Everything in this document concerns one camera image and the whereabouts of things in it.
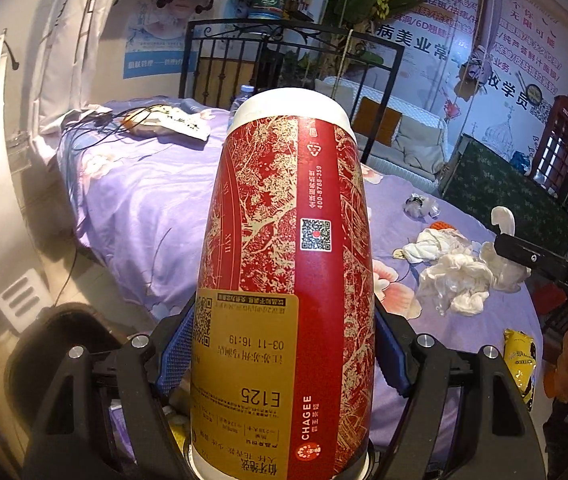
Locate white tissues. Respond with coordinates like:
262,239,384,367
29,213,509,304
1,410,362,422
393,228,531,316

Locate red paper tea cup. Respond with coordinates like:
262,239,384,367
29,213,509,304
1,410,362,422
188,88,375,479

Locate yellow snack wrapper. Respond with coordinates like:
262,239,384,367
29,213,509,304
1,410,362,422
503,328,537,411

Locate clear plastic wrapper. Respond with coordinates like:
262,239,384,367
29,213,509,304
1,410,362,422
402,193,440,220

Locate orange brown cushion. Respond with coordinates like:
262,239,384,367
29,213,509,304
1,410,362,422
351,96,403,148

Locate black trash bin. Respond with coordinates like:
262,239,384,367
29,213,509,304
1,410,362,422
4,301,195,480

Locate white wicker sofa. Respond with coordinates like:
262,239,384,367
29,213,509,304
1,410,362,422
314,76,451,194

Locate clear water bottle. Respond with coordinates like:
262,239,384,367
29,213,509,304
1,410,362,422
227,84,255,126

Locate papers on bed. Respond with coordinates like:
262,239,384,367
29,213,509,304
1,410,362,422
121,105,210,142

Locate black iron headboard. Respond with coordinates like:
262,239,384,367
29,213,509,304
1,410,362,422
179,18,405,162

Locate purple floral bed sheet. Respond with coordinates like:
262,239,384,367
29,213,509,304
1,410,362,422
57,102,542,352

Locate orange foam net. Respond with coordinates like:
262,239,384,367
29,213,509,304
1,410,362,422
429,221,456,230

